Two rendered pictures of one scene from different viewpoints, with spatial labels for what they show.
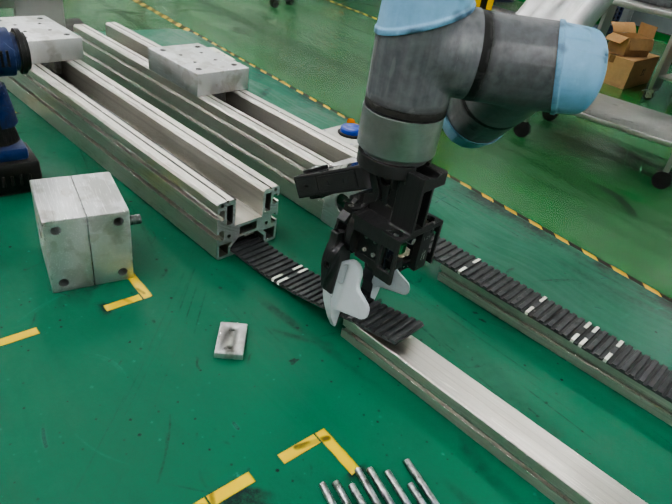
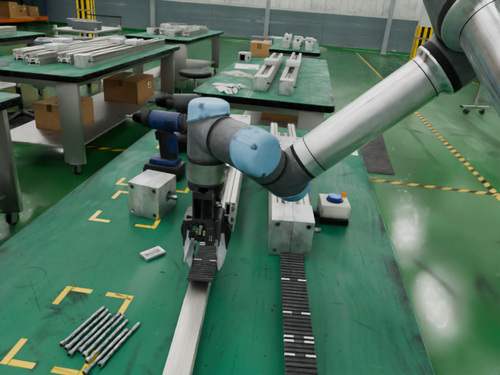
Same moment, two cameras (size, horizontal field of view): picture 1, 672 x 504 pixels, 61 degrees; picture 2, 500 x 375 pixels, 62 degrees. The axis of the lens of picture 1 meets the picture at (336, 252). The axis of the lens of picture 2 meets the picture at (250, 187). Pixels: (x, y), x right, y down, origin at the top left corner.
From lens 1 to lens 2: 0.68 m
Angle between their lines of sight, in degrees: 45
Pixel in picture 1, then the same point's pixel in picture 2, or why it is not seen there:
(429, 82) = (194, 145)
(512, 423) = (185, 336)
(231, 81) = not seen: hidden behind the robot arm
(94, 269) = (143, 209)
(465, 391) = (190, 314)
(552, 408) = (234, 359)
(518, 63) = (218, 142)
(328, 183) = not seen: hidden behind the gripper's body
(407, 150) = (191, 175)
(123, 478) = (65, 268)
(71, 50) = not seen: hidden behind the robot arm
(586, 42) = (247, 137)
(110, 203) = (156, 184)
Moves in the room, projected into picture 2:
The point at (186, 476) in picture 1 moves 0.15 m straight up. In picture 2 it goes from (77, 279) to (70, 214)
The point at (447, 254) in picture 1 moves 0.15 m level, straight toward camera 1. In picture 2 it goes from (292, 270) to (226, 284)
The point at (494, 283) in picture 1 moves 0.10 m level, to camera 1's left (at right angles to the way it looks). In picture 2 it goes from (292, 292) to (260, 267)
